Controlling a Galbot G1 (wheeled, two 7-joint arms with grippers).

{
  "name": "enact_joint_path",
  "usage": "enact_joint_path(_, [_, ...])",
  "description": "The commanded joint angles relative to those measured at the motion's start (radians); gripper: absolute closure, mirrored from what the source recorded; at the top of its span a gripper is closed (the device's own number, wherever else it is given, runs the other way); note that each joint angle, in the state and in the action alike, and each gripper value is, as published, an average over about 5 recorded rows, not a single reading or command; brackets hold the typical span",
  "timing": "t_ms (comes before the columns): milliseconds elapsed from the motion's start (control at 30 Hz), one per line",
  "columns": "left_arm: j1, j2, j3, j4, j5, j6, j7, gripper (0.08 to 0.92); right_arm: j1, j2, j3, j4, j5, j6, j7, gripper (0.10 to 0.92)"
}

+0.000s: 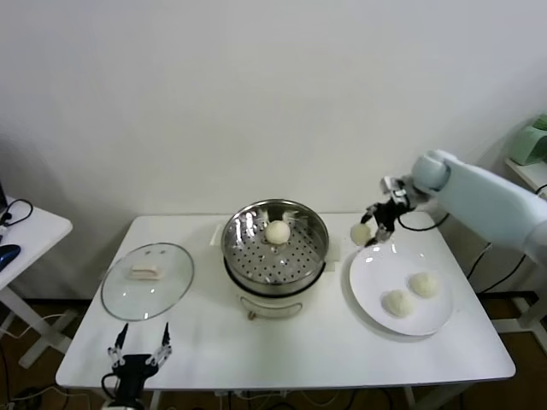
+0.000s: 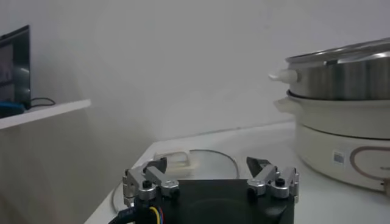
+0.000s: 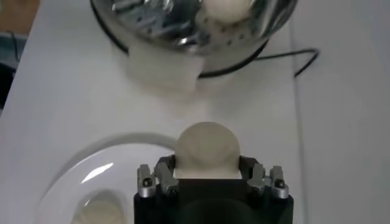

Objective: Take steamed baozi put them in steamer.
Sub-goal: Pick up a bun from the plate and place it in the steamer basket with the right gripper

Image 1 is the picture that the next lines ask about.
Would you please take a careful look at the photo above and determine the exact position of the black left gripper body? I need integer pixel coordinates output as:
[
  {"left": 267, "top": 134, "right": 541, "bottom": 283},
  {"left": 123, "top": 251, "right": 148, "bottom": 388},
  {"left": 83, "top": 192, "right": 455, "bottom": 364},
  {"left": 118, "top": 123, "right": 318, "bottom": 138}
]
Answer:
[{"left": 113, "top": 354, "right": 158, "bottom": 398}]

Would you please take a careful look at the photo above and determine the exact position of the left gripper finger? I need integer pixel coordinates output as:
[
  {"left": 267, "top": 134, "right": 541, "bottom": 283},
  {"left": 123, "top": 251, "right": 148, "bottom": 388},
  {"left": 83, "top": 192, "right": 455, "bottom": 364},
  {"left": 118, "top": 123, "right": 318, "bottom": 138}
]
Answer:
[
  {"left": 147, "top": 322, "right": 174, "bottom": 367},
  {"left": 107, "top": 323, "right": 129, "bottom": 368}
]

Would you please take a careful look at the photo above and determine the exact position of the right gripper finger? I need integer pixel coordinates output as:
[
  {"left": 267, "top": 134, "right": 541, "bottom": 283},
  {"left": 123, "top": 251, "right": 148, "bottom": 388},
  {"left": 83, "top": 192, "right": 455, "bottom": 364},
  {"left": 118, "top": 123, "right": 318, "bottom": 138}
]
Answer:
[
  {"left": 365, "top": 225, "right": 392, "bottom": 248},
  {"left": 361, "top": 203, "right": 385, "bottom": 225}
]

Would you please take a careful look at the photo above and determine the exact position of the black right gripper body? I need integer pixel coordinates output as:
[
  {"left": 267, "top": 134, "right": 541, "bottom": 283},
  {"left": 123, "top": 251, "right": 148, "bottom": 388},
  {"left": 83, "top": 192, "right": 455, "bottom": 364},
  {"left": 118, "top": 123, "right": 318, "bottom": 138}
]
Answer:
[{"left": 375, "top": 196, "right": 415, "bottom": 230}]

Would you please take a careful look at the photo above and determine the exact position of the white steamed baozi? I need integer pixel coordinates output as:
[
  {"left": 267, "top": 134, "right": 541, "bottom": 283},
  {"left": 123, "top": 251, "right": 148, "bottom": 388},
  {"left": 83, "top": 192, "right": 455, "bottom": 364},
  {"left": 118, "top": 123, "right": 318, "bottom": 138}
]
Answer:
[
  {"left": 350, "top": 223, "right": 372, "bottom": 247},
  {"left": 264, "top": 220, "right": 291, "bottom": 245},
  {"left": 409, "top": 272, "right": 440, "bottom": 299},
  {"left": 380, "top": 289, "right": 415, "bottom": 318}
]

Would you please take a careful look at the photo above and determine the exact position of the stainless steel steamer basket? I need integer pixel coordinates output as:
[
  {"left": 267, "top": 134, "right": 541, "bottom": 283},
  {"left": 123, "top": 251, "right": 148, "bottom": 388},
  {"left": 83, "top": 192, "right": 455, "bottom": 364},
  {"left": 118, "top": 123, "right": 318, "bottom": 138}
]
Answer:
[{"left": 221, "top": 198, "right": 331, "bottom": 286}]

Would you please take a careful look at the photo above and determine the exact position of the white round plate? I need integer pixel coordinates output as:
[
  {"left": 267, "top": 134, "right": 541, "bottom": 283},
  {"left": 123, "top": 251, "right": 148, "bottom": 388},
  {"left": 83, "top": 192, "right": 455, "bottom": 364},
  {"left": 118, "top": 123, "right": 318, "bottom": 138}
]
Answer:
[{"left": 349, "top": 243, "right": 455, "bottom": 337}]

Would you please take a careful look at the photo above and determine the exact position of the cream electric cooker pot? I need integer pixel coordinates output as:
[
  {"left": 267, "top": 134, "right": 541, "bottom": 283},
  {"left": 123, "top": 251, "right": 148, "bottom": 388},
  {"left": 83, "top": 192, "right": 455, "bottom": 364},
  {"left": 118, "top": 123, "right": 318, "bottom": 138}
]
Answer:
[{"left": 209, "top": 225, "right": 343, "bottom": 321}]

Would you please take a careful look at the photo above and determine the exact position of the white side table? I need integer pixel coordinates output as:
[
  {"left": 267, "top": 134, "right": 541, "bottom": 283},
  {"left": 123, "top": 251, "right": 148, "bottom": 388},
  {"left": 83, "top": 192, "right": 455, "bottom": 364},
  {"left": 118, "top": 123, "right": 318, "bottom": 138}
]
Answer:
[{"left": 0, "top": 204, "right": 74, "bottom": 368}]

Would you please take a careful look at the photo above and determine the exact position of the blue computer mouse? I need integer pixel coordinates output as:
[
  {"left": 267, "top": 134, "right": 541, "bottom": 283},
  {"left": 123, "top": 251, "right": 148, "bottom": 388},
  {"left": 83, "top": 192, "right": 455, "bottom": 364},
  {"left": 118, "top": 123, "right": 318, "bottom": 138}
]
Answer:
[{"left": 0, "top": 243, "right": 21, "bottom": 266}]

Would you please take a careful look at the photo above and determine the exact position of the green box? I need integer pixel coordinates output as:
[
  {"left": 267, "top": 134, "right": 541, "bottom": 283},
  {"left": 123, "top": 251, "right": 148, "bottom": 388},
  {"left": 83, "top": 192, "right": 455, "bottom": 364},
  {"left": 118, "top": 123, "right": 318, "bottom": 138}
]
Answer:
[{"left": 510, "top": 113, "right": 547, "bottom": 166}]

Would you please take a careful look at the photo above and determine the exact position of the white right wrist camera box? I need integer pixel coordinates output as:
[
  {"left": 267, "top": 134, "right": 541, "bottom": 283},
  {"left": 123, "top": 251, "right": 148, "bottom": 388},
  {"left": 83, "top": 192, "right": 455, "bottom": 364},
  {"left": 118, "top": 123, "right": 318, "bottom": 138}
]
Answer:
[{"left": 381, "top": 176, "right": 408, "bottom": 200}]

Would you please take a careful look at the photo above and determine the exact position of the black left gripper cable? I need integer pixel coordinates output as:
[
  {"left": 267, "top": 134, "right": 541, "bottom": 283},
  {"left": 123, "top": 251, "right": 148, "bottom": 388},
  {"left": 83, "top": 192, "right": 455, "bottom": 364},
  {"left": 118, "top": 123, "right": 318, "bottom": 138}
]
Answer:
[{"left": 101, "top": 372, "right": 119, "bottom": 403}]

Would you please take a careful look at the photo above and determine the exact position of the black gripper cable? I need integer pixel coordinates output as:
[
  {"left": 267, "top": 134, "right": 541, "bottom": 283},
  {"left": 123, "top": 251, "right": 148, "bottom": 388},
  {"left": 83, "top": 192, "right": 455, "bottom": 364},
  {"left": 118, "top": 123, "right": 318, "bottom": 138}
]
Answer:
[
  {"left": 395, "top": 211, "right": 450, "bottom": 232},
  {"left": 101, "top": 372, "right": 119, "bottom": 403}
]

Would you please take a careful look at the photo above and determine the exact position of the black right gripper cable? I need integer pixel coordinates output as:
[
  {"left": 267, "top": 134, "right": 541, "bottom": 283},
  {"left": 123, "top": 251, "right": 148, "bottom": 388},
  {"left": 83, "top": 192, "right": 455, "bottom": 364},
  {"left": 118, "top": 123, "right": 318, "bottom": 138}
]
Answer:
[{"left": 395, "top": 211, "right": 450, "bottom": 232}]

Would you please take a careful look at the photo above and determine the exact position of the glass lid with cream handle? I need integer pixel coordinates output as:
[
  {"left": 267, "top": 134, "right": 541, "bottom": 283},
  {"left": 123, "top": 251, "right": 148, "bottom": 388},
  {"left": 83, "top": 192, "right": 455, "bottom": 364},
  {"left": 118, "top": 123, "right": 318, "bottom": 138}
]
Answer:
[{"left": 100, "top": 242, "right": 196, "bottom": 322}]

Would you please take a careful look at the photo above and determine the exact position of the white floor cable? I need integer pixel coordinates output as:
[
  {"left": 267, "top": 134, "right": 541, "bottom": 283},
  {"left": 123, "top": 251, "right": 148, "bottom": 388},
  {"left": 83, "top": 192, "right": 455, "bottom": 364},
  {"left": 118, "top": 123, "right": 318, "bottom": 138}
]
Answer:
[{"left": 0, "top": 313, "right": 69, "bottom": 341}]

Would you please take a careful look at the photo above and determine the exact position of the black power cable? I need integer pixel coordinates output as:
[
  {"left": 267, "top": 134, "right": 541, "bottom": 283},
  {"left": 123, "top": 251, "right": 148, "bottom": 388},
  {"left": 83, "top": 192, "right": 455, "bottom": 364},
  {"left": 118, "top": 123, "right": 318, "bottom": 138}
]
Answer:
[{"left": 468, "top": 241, "right": 529, "bottom": 296}]

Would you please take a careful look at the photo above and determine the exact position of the black cable on side table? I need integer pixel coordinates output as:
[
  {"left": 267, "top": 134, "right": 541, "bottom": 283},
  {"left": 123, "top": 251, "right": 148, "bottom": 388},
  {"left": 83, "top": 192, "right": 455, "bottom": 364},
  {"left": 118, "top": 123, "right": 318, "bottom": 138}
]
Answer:
[{"left": 0, "top": 198, "right": 34, "bottom": 230}]

